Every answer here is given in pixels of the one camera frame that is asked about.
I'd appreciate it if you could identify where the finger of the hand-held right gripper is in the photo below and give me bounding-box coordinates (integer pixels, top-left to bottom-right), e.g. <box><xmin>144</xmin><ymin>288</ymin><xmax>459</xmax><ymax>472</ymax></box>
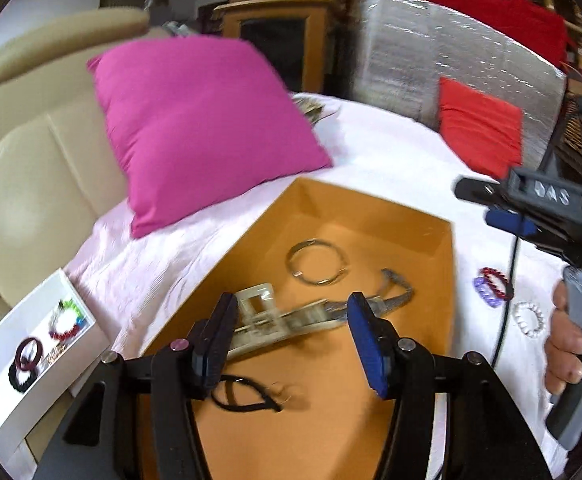
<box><xmin>454</xmin><ymin>176</ymin><xmax>512</xmax><ymax>210</ymax></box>
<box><xmin>485</xmin><ymin>209</ymin><xmax>538</xmax><ymax>239</ymax></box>

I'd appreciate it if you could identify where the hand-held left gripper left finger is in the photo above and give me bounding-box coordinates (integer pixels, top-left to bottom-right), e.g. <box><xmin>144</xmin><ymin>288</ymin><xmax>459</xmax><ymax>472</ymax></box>
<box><xmin>33</xmin><ymin>292</ymin><xmax>240</xmax><ymax>480</ymax></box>

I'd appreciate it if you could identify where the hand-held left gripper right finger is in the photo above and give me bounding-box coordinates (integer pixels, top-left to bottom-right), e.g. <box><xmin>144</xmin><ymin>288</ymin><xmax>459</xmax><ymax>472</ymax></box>
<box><xmin>347</xmin><ymin>291</ymin><xmax>558</xmax><ymax>480</ymax></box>

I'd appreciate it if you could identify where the beige hair claw clip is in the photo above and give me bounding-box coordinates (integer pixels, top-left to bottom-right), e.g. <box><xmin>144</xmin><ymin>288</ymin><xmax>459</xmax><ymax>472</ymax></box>
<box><xmin>227</xmin><ymin>284</ymin><xmax>388</xmax><ymax>362</ymax></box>

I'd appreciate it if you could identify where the orange cardboard box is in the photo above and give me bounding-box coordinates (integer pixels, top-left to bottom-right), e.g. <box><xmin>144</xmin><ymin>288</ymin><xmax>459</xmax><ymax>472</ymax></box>
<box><xmin>135</xmin><ymin>177</ymin><xmax>460</xmax><ymax>480</ymax></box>

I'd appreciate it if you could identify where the person's right hand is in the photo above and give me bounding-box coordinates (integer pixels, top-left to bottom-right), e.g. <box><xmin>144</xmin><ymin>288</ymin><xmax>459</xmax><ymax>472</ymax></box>
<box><xmin>543</xmin><ymin>279</ymin><xmax>582</xmax><ymax>397</ymax></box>

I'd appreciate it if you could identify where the small red pillow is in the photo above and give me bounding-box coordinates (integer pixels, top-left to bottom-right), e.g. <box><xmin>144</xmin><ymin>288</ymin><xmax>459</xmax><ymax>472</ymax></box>
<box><xmin>436</xmin><ymin>75</ymin><xmax>524</xmax><ymax>179</ymax></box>

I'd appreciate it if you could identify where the silver bangle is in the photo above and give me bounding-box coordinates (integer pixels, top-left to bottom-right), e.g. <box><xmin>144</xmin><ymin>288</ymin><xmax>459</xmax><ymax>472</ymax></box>
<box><xmin>285</xmin><ymin>238</ymin><xmax>351</xmax><ymax>287</ymax></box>

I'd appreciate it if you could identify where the wicker basket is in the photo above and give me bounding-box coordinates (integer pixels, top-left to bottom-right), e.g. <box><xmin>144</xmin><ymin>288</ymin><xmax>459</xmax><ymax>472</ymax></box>
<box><xmin>553</xmin><ymin>94</ymin><xmax>582</xmax><ymax>173</ymax></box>

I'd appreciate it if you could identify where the silver foil cover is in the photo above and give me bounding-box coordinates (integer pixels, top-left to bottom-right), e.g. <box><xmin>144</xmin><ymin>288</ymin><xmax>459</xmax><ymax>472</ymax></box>
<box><xmin>348</xmin><ymin>0</ymin><xmax>570</xmax><ymax>172</ymax></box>

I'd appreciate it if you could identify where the large red cushion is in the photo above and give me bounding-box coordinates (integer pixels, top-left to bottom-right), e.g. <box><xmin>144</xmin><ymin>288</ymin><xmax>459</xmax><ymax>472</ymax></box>
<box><xmin>407</xmin><ymin>0</ymin><xmax>570</xmax><ymax>69</ymax></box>

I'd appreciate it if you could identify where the black scrunchie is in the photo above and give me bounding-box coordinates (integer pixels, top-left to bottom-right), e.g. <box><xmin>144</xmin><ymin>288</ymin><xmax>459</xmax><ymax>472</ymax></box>
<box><xmin>8</xmin><ymin>364</ymin><xmax>36</xmax><ymax>392</ymax></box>

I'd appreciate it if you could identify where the white box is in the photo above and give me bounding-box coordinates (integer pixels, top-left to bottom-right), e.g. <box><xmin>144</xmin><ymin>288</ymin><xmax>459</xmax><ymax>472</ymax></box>
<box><xmin>0</xmin><ymin>268</ymin><xmax>112</xmax><ymax>450</ymax></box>

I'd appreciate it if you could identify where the wooden cabinet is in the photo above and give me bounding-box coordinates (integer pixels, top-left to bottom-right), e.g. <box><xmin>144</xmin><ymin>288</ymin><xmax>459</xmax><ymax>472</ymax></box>
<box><xmin>213</xmin><ymin>0</ymin><xmax>335</xmax><ymax>95</ymax></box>

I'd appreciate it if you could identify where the pink pillow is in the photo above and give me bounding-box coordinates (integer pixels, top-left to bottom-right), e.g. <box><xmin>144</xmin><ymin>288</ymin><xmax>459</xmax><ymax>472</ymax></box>
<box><xmin>86</xmin><ymin>37</ymin><xmax>334</xmax><ymax>239</ymax></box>

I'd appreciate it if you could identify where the beige leather sofa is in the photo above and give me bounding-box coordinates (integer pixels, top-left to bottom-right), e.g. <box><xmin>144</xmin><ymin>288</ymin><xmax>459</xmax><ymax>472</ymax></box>
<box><xmin>0</xmin><ymin>9</ymin><xmax>172</xmax><ymax>323</ymax></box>

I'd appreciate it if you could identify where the black cable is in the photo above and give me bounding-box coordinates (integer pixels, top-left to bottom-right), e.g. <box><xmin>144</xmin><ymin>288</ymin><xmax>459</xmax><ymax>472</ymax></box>
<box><xmin>490</xmin><ymin>214</ymin><xmax>524</xmax><ymax>367</ymax></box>

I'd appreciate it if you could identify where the red bead bracelet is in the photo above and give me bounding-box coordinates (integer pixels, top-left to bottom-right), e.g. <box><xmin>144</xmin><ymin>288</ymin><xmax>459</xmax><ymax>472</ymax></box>
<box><xmin>478</xmin><ymin>267</ymin><xmax>515</xmax><ymax>299</ymax></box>
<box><xmin>47</xmin><ymin>316</ymin><xmax>88</xmax><ymax>342</ymax></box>

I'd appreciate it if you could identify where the grey mesh bracelet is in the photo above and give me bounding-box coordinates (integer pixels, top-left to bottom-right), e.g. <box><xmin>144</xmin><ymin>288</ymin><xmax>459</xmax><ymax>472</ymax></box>
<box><xmin>370</xmin><ymin>268</ymin><xmax>416</xmax><ymax>317</ymax></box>

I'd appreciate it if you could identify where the black hair tie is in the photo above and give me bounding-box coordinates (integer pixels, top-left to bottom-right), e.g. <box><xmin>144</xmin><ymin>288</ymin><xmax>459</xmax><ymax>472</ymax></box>
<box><xmin>210</xmin><ymin>374</ymin><xmax>298</xmax><ymax>414</ymax></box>

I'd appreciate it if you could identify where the purple chain bracelet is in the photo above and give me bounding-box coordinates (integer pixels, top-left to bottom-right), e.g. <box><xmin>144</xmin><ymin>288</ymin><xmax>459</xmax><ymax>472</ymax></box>
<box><xmin>472</xmin><ymin>276</ymin><xmax>503</xmax><ymax>310</ymax></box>

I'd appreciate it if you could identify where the white pearl bracelet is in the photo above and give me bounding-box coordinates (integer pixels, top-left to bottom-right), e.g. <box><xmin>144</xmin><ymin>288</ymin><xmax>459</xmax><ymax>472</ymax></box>
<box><xmin>513</xmin><ymin>301</ymin><xmax>545</xmax><ymax>336</ymax></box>

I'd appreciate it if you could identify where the gold chain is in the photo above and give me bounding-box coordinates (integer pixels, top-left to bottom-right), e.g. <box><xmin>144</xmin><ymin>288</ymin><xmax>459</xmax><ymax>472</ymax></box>
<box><xmin>45</xmin><ymin>347</ymin><xmax>72</xmax><ymax>368</ymax></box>

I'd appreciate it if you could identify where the dark red hair tie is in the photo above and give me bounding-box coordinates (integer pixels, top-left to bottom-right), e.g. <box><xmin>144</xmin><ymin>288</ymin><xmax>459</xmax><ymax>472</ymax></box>
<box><xmin>14</xmin><ymin>338</ymin><xmax>42</xmax><ymax>372</ymax></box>

